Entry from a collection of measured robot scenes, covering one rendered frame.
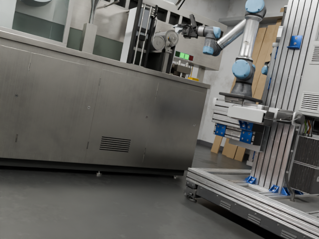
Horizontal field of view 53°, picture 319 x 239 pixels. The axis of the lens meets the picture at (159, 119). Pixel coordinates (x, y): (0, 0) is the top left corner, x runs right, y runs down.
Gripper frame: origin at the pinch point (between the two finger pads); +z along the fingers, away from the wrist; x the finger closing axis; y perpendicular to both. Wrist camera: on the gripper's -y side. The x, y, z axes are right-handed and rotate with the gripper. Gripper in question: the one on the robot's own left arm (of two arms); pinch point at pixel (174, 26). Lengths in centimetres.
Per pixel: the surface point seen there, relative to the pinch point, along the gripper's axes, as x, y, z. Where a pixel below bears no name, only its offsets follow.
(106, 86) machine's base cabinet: -13, 56, 36
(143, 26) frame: 12.1, -2.6, 34.3
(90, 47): -5, 26, 67
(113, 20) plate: 26, -11, 75
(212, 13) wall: 331, -164, 98
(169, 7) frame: 68, -47, 45
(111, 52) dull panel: 33, 17, 74
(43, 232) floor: -93, 137, -10
